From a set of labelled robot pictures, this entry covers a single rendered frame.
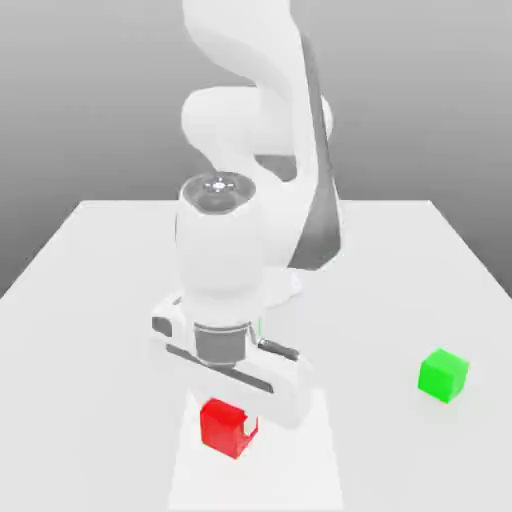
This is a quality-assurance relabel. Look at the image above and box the small red cube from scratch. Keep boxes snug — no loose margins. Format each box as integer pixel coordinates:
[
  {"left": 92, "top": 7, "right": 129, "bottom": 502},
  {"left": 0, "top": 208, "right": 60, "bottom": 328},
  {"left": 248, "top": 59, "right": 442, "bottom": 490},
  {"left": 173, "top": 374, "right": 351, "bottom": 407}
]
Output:
[{"left": 199, "top": 397, "right": 260, "bottom": 460}]

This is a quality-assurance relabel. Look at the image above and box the small green cube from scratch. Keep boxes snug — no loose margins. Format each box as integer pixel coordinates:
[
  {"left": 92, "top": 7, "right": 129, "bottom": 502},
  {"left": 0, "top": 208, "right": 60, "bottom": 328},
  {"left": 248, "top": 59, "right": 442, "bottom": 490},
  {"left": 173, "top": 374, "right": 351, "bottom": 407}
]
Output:
[{"left": 417, "top": 347, "right": 470, "bottom": 404}]

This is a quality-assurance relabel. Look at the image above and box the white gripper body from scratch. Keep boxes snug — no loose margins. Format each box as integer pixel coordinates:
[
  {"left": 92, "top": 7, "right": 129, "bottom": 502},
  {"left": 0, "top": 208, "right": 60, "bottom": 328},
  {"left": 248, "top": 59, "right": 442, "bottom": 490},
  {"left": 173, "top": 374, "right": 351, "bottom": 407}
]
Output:
[{"left": 149, "top": 333, "right": 314, "bottom": 429}]

